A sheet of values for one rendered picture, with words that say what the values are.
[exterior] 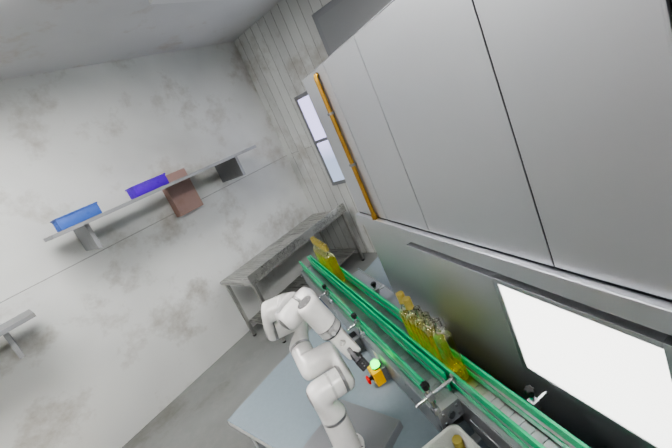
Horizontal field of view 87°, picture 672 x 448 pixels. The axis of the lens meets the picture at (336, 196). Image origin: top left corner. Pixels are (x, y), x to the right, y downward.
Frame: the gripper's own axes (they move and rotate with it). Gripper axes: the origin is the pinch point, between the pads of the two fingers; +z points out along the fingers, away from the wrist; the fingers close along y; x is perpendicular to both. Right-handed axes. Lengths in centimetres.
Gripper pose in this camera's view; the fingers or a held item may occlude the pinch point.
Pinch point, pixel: (359, 359)
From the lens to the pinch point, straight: 127.9
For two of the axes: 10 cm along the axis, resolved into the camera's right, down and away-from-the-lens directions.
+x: -7.2, 6.6, -2.2
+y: -3.5, -0.7, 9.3
